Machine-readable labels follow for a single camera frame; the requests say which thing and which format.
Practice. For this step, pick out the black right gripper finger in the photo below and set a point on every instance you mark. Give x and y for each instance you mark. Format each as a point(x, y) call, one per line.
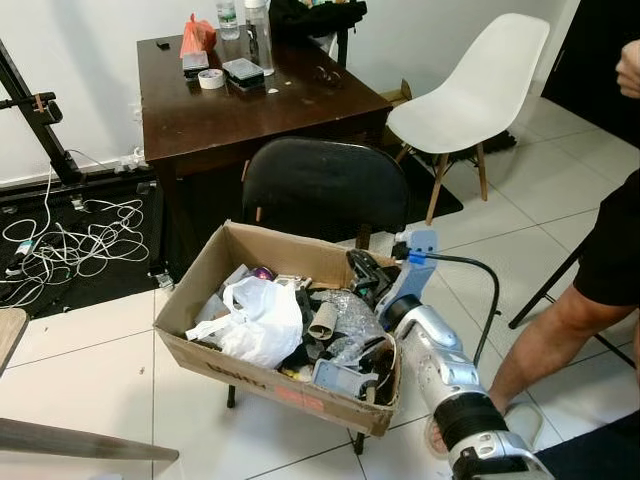
point(360, 262)
point(362, 287)

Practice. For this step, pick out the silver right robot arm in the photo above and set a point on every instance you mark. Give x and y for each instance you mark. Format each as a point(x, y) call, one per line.
point(450, 370)

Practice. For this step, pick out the large cardboard trash box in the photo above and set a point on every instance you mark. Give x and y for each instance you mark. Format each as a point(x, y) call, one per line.
point(260, 385)

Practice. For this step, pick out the person's bare hand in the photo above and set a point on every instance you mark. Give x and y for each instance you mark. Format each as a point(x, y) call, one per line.
point(630, 70)

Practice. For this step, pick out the clear crumpled plastic wrap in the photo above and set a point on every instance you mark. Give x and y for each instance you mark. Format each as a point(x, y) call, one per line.
point(350, 325)

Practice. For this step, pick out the brown cardboard tube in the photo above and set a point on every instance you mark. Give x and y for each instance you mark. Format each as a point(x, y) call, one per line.
point(322, 320)

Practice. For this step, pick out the black padded chair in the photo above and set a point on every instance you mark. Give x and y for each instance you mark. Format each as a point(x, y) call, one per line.
point(325, 185)

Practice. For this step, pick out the grey blue flat pack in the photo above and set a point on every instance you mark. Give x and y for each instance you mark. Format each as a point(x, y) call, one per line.
point(340, 380)

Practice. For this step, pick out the purple shiny ball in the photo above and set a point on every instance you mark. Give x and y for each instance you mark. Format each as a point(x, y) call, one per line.
point(262, 274)

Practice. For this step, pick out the white plastic bag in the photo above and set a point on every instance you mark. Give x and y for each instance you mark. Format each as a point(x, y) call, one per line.
point(260, 320)

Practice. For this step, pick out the black folding stool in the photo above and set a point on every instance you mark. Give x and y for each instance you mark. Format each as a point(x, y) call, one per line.
point(545, 295)

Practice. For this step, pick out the small brown cardboard box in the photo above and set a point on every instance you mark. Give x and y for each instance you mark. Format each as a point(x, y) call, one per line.
point(400, 94)

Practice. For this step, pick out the dark brown wooden table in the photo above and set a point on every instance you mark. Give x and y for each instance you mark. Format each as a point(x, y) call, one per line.
point(260, 115)

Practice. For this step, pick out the dark sunglasses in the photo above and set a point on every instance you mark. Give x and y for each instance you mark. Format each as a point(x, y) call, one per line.
point(328, 78)

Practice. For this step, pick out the white plastic shell chair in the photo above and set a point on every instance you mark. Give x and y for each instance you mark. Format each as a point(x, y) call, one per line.
point(470, 100)

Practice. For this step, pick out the flat black case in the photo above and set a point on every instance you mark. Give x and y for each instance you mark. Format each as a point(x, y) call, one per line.
point(243, 73)
point(195, 63)

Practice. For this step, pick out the person in black shorts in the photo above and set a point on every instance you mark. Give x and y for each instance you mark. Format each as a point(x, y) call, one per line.
point(610, 250)

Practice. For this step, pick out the white tape roll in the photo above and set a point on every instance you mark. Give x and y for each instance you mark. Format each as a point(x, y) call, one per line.
point(203, 78)

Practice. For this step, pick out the tall clear water bottle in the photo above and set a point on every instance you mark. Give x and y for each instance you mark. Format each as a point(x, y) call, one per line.
point(258, 38)

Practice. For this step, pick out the black fabric bag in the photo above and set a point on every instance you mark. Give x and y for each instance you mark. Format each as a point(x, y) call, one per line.
point(315, 18)

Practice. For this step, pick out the white power strip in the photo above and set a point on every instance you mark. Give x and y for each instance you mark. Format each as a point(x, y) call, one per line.
point(133, 160)

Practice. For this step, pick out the black floor mat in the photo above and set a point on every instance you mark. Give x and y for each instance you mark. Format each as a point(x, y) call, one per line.
point(110, 290)

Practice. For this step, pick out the dark blue floor mat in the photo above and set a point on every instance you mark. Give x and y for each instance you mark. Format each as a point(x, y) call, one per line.
point(600, 455)

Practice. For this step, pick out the short clear water bottle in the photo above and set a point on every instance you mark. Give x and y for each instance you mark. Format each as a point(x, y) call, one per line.
point(229, 20)

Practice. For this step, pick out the orange plastic bag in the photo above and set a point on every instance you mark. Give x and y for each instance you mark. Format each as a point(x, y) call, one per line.
point(198, 38)

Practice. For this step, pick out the black door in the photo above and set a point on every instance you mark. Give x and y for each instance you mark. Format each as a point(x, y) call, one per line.
point(600, 50)

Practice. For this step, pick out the long brown wooden board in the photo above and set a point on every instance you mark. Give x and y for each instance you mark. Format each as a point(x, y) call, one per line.
point(80, 440)

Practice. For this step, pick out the black metal stand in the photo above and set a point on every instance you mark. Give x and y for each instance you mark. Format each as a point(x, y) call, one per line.
point(40, 120)

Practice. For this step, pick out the light wooden table corner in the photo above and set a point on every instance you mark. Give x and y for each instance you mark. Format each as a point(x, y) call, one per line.
point(10, 335)

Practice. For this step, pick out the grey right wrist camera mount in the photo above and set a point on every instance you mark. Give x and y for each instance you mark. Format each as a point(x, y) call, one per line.
point(420, 255)

